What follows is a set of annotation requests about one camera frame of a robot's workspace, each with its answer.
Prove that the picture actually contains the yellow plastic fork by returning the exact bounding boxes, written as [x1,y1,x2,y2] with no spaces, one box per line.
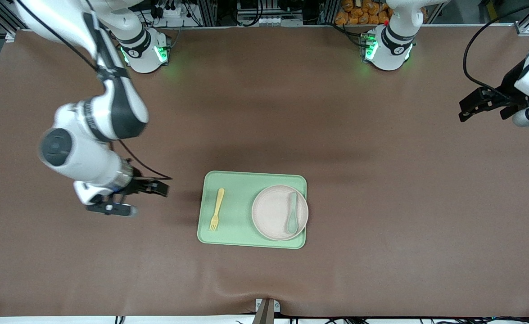
[209,188,226,232]

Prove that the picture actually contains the beige round plate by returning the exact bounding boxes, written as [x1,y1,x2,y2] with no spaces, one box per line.
[251,184,309,242]

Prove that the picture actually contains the pale green plastic spoon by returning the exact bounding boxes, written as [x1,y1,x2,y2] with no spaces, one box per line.
[285,192,298,235]

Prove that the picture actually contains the light green rectangular tray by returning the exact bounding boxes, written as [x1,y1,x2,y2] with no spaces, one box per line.
[197,170,307,250]

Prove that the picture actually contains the brown table mat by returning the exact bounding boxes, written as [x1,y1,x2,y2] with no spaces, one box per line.
[0,25,529,318]

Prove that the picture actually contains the white power strip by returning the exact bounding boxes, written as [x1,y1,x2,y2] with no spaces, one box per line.
[149,0,189,19]

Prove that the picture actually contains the white connector block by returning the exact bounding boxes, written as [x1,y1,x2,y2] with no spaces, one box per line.
[258,16,293,26]

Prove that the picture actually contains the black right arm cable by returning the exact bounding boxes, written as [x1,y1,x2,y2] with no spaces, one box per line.
[16,0,173,181]

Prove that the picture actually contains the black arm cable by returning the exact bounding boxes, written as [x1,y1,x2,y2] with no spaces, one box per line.
[16,0,173,181]
[463,0,529,96]

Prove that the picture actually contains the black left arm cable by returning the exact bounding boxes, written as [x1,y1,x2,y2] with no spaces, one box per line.
[463,0,529,96]

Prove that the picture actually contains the metal clamp bracket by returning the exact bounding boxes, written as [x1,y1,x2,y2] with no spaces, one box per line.
[252,298,281,324]

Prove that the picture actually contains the silver aluminium frame post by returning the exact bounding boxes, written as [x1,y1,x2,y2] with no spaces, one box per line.
[321,0,339,26]
[197,0,218,27]

